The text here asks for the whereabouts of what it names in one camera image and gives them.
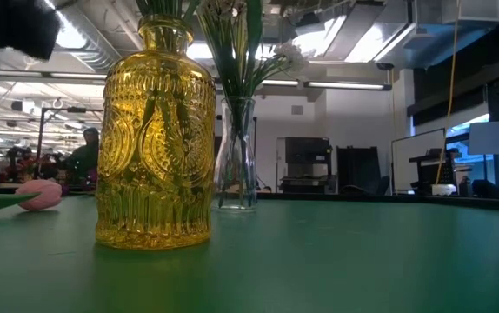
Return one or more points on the pink tulip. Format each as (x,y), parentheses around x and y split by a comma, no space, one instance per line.
(41,195)

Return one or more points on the yellow embossed glass vase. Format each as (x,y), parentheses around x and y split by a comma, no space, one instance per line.
(158,174)

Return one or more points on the clear glass vase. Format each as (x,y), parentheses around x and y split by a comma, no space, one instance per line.
(251,182)

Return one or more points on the ceiling light tube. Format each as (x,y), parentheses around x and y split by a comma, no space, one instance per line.
(345,85)
(75,75)

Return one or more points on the person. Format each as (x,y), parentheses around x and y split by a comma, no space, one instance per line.
(86,156)

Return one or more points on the black cabinet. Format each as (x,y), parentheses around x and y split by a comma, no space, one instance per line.
(308,150)

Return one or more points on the black panel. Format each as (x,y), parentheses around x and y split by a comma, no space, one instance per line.
(358,169)

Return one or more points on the green table mat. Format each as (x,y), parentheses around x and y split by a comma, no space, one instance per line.
(319,261)

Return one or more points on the whiteboard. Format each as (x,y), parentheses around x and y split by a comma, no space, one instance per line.
(414,161)

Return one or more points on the white rounded object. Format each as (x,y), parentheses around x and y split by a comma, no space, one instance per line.
(443,189)

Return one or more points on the black metal station frame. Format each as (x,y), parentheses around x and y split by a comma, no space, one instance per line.
(40,143)

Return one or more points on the silver spiral duct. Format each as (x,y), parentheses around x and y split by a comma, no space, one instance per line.
(97,56)

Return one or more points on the grey rectangular duct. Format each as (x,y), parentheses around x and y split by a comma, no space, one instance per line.
(406,43)

